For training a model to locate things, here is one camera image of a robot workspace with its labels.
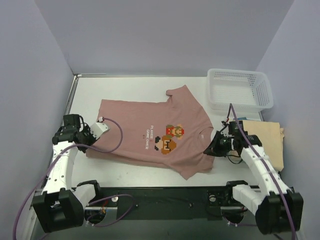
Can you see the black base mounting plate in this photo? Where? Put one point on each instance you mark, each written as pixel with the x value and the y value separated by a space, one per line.
pixel 167 203

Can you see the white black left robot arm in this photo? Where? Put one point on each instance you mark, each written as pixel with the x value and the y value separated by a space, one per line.
pixel 61 206

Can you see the white perforated plastic basket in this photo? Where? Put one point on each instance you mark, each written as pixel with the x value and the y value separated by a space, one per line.
pixel 247 91

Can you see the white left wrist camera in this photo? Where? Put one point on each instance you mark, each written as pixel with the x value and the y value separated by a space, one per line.
pixel 99 128

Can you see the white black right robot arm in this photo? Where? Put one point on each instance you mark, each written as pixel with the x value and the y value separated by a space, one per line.
pixel 277 208

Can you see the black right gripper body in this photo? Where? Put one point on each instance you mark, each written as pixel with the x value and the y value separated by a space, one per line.
pixel 218 143

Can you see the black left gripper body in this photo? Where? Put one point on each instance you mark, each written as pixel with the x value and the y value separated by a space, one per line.
pixel 85 138

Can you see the folded cream t shirt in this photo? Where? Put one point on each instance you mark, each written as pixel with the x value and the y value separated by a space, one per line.
pixel 271 135

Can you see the pink graphic t shirt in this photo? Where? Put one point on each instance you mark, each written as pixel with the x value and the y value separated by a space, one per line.
pixel 171 134

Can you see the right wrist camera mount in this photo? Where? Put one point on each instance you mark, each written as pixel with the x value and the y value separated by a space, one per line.
pixel 233 127

